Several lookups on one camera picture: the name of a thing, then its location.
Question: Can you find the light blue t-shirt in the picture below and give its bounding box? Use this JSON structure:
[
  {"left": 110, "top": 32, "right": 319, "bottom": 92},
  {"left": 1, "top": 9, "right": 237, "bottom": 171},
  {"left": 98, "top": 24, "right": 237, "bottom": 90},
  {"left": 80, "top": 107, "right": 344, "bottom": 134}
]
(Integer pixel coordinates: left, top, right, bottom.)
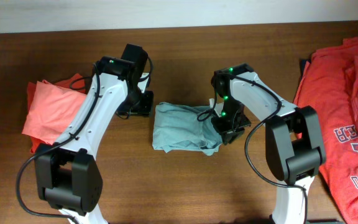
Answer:
[{"left": 152, "top": 102, "right": 223, "bottom": 156}]

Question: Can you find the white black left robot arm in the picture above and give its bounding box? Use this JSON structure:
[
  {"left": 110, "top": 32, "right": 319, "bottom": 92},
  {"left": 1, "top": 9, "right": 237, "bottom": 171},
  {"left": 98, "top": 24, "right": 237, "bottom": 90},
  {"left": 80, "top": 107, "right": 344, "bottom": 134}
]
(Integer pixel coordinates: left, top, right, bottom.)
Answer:
[{"left": 33, "top": 55, "right": 153, "bottom": 223}]

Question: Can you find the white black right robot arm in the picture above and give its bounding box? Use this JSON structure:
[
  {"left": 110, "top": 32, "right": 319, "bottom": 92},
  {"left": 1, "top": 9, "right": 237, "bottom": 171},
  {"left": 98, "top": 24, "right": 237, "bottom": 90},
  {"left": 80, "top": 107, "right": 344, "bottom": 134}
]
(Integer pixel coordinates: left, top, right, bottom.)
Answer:
[{"left": 210, "top": 63, "right": 326, "bottom": 223}]

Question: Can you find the folded red shirt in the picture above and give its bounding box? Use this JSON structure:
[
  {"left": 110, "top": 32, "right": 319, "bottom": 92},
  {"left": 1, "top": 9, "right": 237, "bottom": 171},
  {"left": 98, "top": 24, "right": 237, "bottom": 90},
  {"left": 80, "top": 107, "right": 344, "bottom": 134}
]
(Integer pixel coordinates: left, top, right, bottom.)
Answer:
[{"left": 26, "top": 73, "right": 87, "bottom": 155}]

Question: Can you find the folded pink shirt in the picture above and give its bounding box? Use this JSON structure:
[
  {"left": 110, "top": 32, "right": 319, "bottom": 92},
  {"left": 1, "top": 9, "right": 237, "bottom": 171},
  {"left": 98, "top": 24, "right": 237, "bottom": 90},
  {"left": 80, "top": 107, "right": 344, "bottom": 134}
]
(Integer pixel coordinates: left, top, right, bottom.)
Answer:
[{"left": 22, "top": 79, "right": 88, "bottom": 147}]

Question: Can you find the red printed t-shirt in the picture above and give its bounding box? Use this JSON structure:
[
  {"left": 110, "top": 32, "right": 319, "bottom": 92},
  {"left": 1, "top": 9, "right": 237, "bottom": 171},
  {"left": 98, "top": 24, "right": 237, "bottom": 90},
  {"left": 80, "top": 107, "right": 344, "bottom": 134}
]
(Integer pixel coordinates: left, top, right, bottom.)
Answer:
[{"left": 294, "top": 37, "right": 358, "bottom": 223}]

